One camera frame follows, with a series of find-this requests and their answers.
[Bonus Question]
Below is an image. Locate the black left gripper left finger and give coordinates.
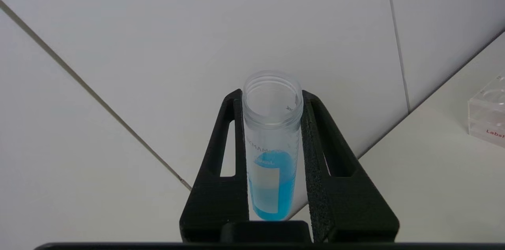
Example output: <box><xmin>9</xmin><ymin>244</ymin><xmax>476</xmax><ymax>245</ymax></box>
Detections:
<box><xmin>180</xmin><ymin>89</ymin><xmax>250</xmax><ymax>243</ymax></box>

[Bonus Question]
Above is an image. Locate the test tube with blue pigment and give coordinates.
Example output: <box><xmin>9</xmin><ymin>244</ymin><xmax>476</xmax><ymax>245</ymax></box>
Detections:
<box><xmin>242</xmin><ymin>70</ymin><xmax>304</xmax><ymax>221</ymax></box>

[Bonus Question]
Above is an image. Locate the clear acrylic test tube rack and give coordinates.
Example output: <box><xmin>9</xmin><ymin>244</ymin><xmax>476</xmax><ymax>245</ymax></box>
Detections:
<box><xmin>468</xmin><ymin>73</ymin><xmax>505</xmax><ymax>149</ymax></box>

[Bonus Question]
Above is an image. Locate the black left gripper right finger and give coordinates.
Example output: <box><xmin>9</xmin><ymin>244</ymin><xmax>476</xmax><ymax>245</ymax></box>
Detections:
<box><xmin>302</xmin><ymin>90</ymin><xmax>400</xmax><ymax>243</ymax></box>

